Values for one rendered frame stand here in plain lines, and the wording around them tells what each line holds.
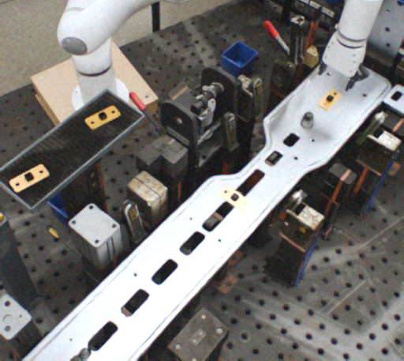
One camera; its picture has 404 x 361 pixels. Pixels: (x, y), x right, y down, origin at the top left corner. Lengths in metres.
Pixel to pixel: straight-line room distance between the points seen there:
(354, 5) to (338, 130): 0.39
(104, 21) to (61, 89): 0.50
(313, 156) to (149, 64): 0.86
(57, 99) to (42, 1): 1.73
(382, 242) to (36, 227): 1.07
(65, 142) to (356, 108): 0.86
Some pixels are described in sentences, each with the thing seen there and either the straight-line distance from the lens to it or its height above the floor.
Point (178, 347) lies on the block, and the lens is 1.30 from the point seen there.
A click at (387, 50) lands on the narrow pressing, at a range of 1.92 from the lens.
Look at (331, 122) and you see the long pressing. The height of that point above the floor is 1.00.
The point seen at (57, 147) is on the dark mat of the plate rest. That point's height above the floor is 1.16.
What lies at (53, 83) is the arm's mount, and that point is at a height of 0.80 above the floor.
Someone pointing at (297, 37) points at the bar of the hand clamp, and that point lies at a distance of 1.68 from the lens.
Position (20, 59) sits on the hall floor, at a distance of 3.34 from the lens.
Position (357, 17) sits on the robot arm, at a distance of 1.51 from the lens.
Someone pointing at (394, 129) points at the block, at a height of 0.98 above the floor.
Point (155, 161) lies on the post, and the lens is 1.45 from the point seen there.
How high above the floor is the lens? 2.26
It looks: 54 degrees down
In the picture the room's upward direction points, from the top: 5 degrees clockwise
